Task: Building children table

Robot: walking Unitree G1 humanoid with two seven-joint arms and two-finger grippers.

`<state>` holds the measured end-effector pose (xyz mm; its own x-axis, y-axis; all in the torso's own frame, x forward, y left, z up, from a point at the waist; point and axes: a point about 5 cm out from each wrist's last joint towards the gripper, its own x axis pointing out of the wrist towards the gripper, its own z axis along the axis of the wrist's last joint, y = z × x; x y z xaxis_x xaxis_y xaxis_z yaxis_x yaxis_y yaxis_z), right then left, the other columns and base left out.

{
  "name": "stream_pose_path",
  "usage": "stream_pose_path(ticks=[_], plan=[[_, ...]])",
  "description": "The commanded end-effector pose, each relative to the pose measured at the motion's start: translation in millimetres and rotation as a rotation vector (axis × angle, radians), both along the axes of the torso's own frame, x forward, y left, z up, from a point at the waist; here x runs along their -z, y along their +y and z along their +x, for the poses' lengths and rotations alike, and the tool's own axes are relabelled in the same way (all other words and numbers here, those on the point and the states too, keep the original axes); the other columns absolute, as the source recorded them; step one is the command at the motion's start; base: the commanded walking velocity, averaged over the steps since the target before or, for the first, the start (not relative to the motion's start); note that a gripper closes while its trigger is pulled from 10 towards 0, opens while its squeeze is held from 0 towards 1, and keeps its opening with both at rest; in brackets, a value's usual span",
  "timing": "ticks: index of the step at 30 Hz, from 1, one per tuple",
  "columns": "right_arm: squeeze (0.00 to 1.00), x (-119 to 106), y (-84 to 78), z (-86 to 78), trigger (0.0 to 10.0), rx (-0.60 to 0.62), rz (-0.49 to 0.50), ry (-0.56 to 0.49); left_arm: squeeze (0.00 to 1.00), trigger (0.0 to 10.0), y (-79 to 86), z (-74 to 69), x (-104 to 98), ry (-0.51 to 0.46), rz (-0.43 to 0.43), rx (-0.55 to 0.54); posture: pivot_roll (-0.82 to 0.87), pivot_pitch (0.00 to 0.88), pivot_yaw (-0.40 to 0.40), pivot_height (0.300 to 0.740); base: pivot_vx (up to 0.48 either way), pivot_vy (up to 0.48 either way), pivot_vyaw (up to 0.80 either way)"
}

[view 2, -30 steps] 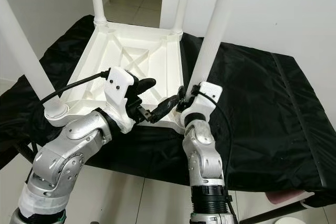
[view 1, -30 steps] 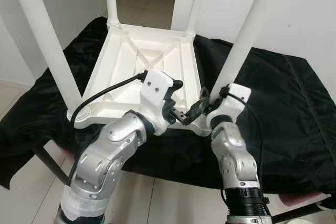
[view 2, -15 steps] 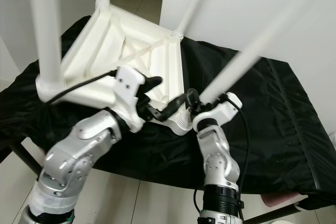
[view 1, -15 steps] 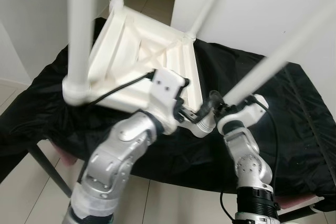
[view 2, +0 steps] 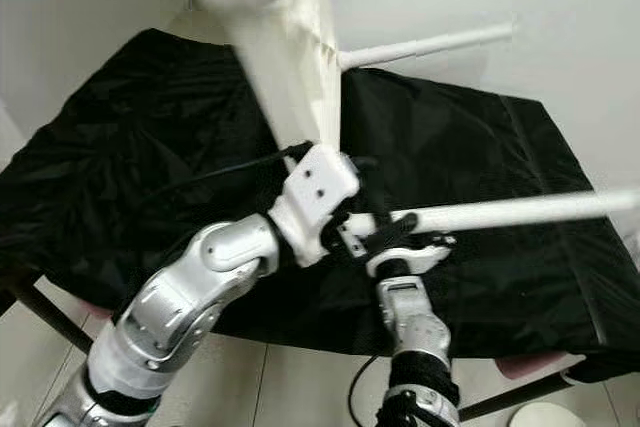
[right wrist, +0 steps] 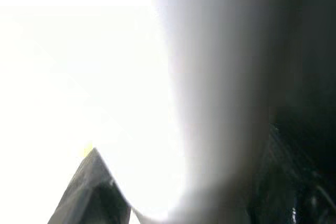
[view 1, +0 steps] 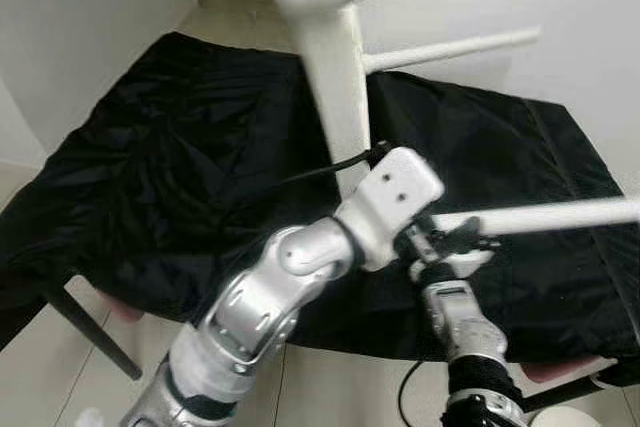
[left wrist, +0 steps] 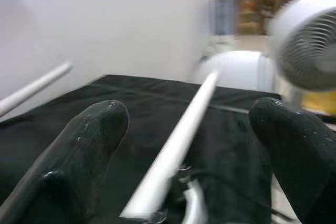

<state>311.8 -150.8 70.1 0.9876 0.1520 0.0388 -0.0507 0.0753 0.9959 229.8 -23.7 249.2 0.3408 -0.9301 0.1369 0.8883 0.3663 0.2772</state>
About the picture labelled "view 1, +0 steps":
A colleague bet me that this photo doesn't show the white round object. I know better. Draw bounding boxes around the white round object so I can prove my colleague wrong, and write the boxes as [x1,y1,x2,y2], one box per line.
[535,405,603,427]

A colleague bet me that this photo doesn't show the black cloth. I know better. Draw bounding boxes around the black cloth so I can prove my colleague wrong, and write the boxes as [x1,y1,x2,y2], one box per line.
[0,30,640,363]

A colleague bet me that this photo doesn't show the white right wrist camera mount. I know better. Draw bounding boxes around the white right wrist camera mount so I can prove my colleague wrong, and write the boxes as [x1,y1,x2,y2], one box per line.
[418,247,498,285]

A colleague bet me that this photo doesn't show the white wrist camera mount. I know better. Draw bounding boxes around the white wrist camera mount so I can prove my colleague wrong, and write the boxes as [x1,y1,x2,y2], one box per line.
[418,247,498,285]
[333,145,447,274]

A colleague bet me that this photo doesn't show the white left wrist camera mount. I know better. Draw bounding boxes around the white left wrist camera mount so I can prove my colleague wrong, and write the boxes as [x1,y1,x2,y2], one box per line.
[333,145,447,274]

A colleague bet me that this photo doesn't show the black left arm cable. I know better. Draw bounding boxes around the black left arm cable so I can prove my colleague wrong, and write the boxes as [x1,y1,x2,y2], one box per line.
[263,145,393,195]

